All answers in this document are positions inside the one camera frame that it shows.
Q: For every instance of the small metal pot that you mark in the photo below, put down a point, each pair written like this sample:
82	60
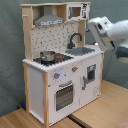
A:
47	56

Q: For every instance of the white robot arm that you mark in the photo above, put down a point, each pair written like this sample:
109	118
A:
105	33

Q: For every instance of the wooden toy kitchen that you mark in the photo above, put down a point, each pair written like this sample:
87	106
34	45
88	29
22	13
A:
40	84

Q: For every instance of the black toy stovetop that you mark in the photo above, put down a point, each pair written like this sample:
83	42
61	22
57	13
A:
59	58

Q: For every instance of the grey toy sink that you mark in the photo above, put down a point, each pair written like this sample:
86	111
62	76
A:
79	51

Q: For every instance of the black toy faucet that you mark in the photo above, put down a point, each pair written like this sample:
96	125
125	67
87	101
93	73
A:
73	40

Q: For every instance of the white cupboard door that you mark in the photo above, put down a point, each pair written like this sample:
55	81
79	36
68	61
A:
90	79

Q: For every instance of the toy oven door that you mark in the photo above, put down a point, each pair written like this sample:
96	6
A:
64	97

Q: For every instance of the grey range hood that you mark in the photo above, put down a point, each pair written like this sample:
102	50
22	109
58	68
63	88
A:
48	18

